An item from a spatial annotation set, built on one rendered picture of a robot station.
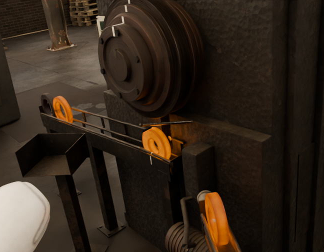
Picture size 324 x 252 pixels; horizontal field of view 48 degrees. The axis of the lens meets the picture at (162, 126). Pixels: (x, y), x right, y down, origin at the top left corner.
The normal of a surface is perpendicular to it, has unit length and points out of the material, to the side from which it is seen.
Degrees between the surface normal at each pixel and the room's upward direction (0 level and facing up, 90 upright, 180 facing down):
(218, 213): 42
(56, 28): 90
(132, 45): 90
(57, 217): 1
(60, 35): 90
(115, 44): 90
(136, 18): 35
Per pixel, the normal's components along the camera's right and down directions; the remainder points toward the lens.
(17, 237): 0.73, -0.15
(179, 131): -0.75, 0.35
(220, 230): 0.11, 0.15
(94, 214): -0.11, -0.91
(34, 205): 0.74, -0.42
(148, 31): 0.02, -0.25
